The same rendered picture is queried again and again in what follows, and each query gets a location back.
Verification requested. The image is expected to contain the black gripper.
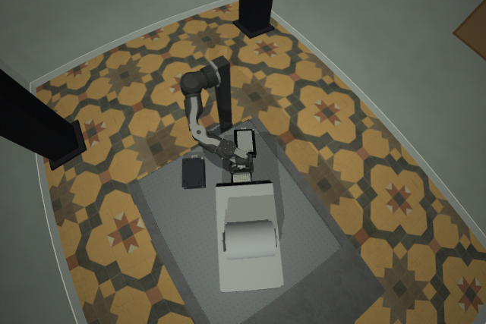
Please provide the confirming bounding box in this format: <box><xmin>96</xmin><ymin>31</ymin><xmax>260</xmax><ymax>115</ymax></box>
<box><xmin>229</xmin><ymin>154</ymin><xmax>254</xmax><ymax>176</ymax></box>

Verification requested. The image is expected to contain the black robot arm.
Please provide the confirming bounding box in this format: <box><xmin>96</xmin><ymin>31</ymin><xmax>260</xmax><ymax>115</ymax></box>
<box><xmin>180</xmin><ymin>61</ymin><xmax>249</xmax><ymax>169</ymax></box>

